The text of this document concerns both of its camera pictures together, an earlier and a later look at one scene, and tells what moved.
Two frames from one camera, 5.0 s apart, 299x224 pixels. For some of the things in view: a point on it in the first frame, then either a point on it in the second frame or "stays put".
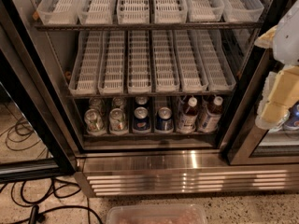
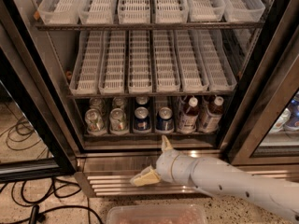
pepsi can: [164, 123] stays put
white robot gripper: [288, 39] → [164, 167]
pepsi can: [141, 120] stays put
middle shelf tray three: [139, 68] stays put
